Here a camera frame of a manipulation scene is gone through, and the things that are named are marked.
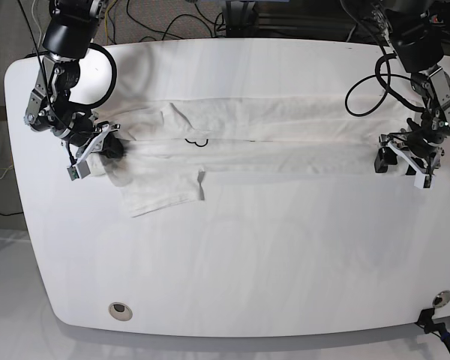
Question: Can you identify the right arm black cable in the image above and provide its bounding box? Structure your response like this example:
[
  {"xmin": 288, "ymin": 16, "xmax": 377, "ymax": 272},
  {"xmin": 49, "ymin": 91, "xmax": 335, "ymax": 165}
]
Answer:
[{"xmin": 67, "ymin": 43, "xmax": 119, "ymax": 113}]

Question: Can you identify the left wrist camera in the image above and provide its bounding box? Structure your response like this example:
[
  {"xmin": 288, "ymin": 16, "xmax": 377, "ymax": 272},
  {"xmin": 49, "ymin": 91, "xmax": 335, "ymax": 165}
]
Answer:
[{"xmin": 414, "ymin": 172, "xmax": 435, "ymax": 189}]

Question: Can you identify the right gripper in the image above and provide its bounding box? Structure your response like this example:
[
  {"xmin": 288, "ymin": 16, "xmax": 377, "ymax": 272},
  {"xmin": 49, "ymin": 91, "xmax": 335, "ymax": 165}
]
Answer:
[{"xmin": 55, "ymin": 118, "xmax": 125, "ymax": 165}]

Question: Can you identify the black clamp with cable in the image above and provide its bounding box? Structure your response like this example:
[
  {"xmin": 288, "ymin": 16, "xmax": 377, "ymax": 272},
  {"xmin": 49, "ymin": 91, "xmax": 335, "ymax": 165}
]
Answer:
[{"xmin": 415, "ymin": 308, "xmax": 450, "ymax": 355}]

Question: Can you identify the table cable grommet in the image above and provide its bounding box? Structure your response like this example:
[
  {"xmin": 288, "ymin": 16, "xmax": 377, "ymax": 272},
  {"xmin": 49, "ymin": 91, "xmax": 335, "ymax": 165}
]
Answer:
[
  {"xmin": 108, "ymin": 302, "xmax": 133, "ymax": 322},
  {"xmin": 432, "ymin": 290, "xmax": 450, "ymax": 308}
]

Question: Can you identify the black aluminium frame stand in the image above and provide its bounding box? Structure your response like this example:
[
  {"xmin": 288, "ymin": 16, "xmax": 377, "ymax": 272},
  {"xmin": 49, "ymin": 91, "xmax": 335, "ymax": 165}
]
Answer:
[{"xmin": 219, "ymin": 1, "xmax": 265, "ymax": 38}]

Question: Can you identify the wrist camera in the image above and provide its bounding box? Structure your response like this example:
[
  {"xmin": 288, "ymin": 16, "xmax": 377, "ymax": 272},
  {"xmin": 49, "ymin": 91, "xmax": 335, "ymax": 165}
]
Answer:
[
  {"xmin": 414, "ymin": 172, "xmax": 435, "ymax": 189},
  {"xmin": 67, "ymin": 161, "xmax": 91, "ymax": 181}
]

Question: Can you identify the yellow cable on floor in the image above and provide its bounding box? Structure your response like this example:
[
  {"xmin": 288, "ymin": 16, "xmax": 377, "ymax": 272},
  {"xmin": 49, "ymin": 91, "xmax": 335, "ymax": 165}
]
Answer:
[{"xmin": 103, "ymin": 0, "xmax": 116, "ymax": 44}]

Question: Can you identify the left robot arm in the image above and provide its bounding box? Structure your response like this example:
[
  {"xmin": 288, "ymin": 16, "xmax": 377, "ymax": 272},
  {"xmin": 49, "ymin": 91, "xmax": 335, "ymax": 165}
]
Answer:
[{"xmin": 373, "ymin": 1, "xmax": 450, "ymax": 189}]

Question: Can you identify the white printed T-shirt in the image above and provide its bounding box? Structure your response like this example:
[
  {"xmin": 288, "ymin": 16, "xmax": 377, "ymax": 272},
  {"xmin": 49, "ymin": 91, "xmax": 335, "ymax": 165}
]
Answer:
[{"xmin": 87, "ymin": 96, "xmax": 416, "ymax": 217}]

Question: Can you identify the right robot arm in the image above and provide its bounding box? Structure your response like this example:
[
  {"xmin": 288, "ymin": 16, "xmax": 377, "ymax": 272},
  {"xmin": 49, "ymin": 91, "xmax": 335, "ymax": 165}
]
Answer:
[{"xmin": 24, "ymin": 1, "xmax": 124, "ymax": 159}]

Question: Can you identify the left table cable grommet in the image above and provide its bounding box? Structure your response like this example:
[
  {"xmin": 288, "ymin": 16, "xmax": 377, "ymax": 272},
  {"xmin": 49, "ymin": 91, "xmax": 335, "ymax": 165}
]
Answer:
[{"xmin": 108, "ymin": 302, "xmax": 133, "ymax": 322}]

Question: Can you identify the right table cable grommet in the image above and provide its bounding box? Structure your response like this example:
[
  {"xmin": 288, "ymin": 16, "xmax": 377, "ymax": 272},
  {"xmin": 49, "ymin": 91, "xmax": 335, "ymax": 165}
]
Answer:
[{"xmin": 432, "ymin": 290, "xmax": 450, "ymax": 308}]

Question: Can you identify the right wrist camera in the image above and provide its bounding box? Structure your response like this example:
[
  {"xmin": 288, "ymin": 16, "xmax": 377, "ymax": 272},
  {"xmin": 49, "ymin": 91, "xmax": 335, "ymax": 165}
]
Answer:
[{"xmin": 67, "ymin": 161, "xmax": 91, "ymax": 181}]

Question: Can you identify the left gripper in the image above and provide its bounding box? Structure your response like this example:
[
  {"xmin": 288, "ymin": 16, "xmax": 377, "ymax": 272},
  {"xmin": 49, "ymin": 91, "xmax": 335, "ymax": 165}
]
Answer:
[{"xmin": 374, "ymin": 127, "xmax": 443, "ymax": 176}]

